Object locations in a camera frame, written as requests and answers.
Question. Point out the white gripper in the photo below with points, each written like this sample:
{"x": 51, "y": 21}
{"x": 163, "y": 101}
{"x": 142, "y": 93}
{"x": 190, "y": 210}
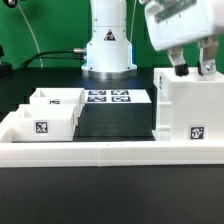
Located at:
{"x": 178, "y": 22}

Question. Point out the white drawer cabinet box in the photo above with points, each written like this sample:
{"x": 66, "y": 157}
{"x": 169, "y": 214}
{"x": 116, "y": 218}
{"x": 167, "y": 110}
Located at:
{"x": 189, "y": 107}

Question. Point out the white front drawer tray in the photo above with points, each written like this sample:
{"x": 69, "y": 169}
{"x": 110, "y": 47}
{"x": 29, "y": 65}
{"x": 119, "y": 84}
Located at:
{"x": 45, "y": 122}

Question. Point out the white drawer tray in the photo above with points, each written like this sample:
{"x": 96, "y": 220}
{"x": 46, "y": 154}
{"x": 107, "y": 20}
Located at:
{"x": 45, "y": 122}
{"x": 59, "y": 96}

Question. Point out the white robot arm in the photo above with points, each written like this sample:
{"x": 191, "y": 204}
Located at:
{"x": 109, "y": 50}

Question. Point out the white rear drawer tray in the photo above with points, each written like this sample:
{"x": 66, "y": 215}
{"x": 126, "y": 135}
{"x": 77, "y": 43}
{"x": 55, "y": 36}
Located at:
{"x": 59, "y": 96}

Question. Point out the white sheet with markers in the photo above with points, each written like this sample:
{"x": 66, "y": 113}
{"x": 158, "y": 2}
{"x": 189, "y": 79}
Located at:
{"x": 117, "y": 96}

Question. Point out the black raised platform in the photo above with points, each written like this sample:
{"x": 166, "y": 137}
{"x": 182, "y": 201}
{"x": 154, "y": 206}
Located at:
{"x": 116, "y": 122}

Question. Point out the black device at left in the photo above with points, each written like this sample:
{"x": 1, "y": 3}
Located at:
{"x": 5, "y": 67}

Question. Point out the white U-shaped boundary frame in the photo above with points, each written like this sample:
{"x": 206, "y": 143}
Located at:
{"x": 106, "y": 154}

